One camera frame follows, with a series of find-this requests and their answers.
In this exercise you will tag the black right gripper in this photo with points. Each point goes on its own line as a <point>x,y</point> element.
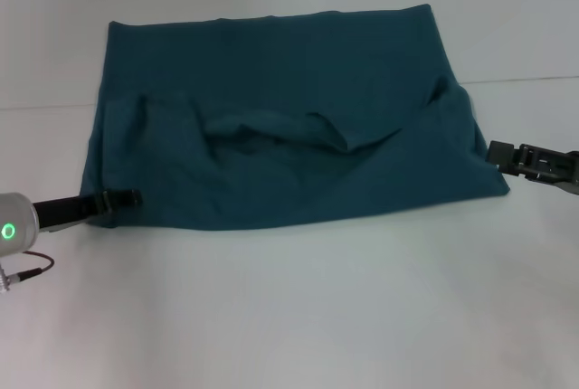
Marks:
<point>547,167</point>

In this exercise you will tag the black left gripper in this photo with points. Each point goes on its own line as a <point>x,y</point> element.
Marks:
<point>68,210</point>

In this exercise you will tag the teal FREE print t-shirt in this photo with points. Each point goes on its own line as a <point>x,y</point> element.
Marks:
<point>289,135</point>

